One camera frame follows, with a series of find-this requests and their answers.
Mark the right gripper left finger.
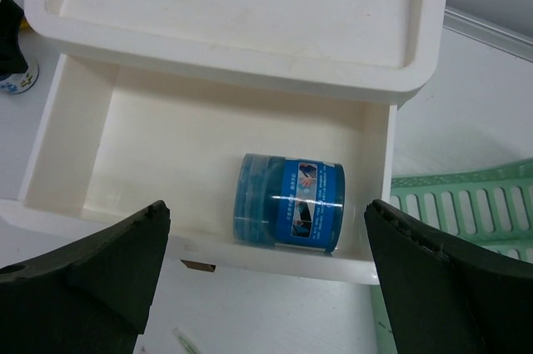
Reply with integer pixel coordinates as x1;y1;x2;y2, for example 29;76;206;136
1;201;171;353

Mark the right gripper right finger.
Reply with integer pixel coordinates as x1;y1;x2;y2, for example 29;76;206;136
364;200;532;353

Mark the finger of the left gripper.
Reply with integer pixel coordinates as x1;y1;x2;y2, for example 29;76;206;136
0;0;28;77

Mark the green pen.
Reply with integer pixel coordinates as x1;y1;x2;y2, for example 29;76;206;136
172;327;201;354

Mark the white drawer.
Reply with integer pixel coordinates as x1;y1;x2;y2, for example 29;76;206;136
1;55;396;285

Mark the green file rack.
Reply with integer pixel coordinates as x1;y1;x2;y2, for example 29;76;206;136
371;160;532;353

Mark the white three-drawer organizer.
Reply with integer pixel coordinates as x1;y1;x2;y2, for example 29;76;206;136
24;0;446;104

